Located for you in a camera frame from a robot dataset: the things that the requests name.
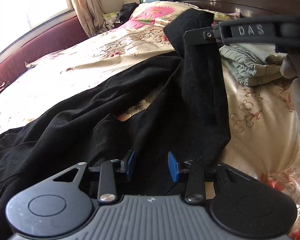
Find black pants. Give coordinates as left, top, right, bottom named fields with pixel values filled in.
left=0, top=9, right=231, bottom=239

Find folded grey-green clothes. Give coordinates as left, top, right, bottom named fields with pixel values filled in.
left=219, top=43, right=286, bottom=86

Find floral satin bedspread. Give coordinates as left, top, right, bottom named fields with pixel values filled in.
left=0, top=2, right=300, bottom=239

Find maroon upholstered bench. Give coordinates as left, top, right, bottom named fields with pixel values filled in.
left=0, top=16, right=88, bottom=85

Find black bag on nightstand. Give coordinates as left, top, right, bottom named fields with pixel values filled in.
left=118, top=2, right=139, bottom=24

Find beige curtain right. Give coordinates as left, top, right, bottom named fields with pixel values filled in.
left=71, top=0, right=108, bottom=38

